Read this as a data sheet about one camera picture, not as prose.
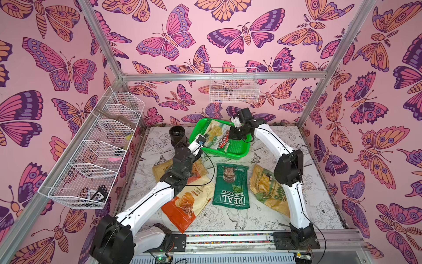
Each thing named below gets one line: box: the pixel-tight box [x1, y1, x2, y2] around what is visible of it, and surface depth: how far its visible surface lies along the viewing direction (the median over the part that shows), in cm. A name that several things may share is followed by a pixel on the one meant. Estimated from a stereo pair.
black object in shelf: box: [90, 187, 108, 202], surface depth 64 cm
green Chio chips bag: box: [203, 119, 231, 153], surface depth 107 cm
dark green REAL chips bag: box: [212, 162, 251, 210], surface depth 91 cm
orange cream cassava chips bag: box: [161, 178, 215, 234], surface depth 85 cm
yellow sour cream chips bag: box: [249, 163, 291, 219], surface depth 88 cm
